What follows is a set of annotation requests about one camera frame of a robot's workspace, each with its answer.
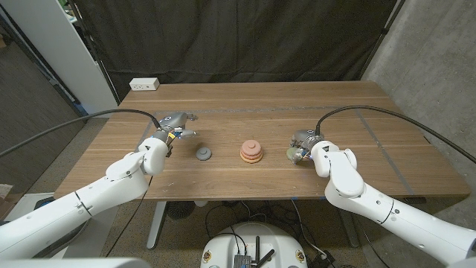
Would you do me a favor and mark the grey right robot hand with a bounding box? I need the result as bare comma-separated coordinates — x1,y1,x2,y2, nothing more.
289,129,325,165

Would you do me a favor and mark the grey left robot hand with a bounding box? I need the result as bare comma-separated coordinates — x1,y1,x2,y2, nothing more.
155,112,200,145

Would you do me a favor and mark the green toy ring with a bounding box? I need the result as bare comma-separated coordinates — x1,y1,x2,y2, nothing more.
286,147,303,163

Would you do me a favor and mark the dusty pink toy ring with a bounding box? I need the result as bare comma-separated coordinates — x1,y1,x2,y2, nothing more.
241,139,263,156

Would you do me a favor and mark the white power strip box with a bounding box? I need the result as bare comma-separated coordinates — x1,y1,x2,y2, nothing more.
129,77,161,92

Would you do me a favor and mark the round black floor fan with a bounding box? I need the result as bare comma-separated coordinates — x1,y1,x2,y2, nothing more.
166,200,197,220

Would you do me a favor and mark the grey table leg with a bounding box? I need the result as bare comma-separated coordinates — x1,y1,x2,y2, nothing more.
336,208,361,249

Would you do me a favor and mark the black curtain backdrop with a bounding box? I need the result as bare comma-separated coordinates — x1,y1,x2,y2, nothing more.
72,0,401,100

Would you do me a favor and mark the white table leg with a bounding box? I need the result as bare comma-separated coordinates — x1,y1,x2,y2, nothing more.
146,200,168,250

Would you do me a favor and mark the black power adapter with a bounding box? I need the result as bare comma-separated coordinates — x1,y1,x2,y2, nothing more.
310,249,335,268

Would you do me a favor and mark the white robot torso base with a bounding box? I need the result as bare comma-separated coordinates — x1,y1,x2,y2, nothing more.
199,222,309,268

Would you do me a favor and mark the black antenna electronics module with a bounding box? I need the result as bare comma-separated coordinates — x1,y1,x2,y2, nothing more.
233,235,276,268

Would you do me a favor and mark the small grey toy ring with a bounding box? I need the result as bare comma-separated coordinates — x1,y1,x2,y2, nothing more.
196,146,213,162

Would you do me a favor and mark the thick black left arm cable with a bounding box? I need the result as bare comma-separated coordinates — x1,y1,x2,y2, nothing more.
0,108,164,158

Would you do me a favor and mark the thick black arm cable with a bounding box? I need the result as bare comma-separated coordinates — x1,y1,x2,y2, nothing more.
315,104,476,165
0,108,164,158

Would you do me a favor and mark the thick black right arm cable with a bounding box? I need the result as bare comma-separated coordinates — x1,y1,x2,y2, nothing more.
315,104,476,165

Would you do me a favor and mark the white floor cable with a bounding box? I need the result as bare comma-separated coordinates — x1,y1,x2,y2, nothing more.
291,200,330,258

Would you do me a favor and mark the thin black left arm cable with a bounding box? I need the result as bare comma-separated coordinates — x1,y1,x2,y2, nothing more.
104,175,154,258

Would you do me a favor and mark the white wall panel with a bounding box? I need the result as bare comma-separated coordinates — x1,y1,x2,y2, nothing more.
0,0,119,118

